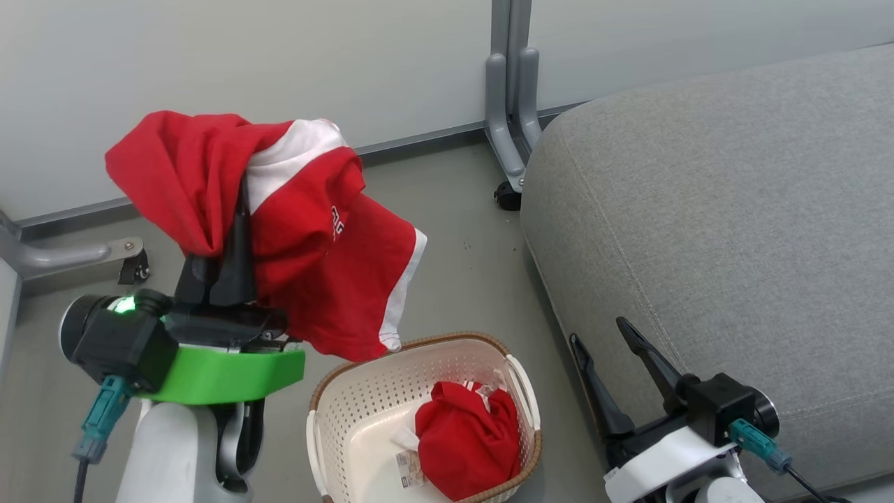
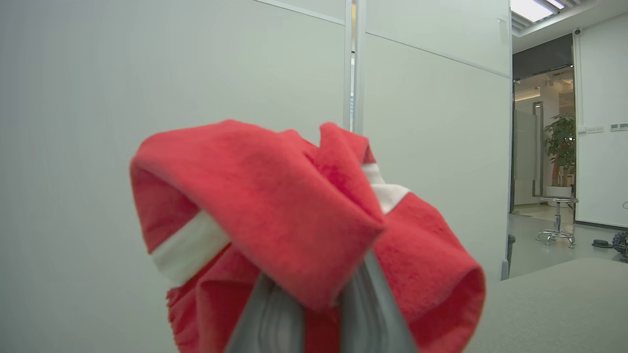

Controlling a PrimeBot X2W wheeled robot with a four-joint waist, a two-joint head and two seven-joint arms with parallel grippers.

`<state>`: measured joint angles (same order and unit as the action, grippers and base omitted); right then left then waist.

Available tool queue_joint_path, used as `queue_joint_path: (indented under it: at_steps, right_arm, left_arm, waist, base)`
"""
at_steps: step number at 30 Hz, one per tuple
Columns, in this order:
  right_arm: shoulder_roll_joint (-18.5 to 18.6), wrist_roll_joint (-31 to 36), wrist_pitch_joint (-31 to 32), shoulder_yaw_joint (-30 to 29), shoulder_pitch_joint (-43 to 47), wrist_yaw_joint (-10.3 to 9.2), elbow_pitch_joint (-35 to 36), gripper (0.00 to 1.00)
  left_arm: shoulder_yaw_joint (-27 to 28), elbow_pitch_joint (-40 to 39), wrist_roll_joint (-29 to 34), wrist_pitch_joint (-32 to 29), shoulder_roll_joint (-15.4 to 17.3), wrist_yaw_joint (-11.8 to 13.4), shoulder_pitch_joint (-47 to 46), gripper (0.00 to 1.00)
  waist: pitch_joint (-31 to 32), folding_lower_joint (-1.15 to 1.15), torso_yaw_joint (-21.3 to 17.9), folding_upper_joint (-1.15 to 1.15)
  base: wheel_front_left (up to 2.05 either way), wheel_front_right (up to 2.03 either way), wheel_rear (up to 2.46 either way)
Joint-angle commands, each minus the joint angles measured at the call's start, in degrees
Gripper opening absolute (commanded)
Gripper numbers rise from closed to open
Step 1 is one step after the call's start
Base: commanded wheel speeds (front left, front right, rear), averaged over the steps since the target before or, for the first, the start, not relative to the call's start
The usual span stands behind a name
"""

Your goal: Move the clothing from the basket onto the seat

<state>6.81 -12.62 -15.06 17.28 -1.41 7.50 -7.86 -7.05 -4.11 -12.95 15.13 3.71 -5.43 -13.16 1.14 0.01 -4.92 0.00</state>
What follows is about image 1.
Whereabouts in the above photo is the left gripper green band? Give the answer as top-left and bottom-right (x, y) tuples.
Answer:
(136, 187), (306, 406)

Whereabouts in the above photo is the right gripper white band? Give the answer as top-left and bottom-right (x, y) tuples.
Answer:
(569, 316), (740, 503)

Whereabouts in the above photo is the red white basketball jersey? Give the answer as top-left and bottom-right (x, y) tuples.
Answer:
(105, 110), (428, 362)

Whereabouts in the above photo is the red shirt with white trim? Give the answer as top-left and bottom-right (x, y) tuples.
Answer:
(390, 369), (522, 502)

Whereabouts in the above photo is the white perforated laundry basket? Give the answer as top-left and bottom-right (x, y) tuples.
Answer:
(305, 331), (543, 503)

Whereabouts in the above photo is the black caster wheel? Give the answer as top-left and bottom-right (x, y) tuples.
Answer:
(494, 180), (523, 212)
(117, 250), (151, 286)

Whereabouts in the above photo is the grey partition leg with screw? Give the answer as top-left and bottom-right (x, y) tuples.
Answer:
(0, 210), (144, 280)

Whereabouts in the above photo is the grey fabric sofa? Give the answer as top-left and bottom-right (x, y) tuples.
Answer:
(520, 43), (894, 500)

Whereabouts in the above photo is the right black cable teal connector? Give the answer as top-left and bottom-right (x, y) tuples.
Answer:
(728, 418), (853, 503)

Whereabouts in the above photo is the black cable teal connector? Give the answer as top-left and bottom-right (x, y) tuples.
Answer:
(728, 418), (853, 503)
(72, 376), (133, 503)

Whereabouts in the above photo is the left black cable teal connector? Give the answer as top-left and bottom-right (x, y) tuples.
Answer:
(72, 376), (133, 503)

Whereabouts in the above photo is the grey partition bottom rail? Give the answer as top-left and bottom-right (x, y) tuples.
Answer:
(14, 120), (490, 228)

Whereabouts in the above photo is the grey partition post foot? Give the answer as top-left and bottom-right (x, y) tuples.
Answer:
(485, 0), (544, 194)

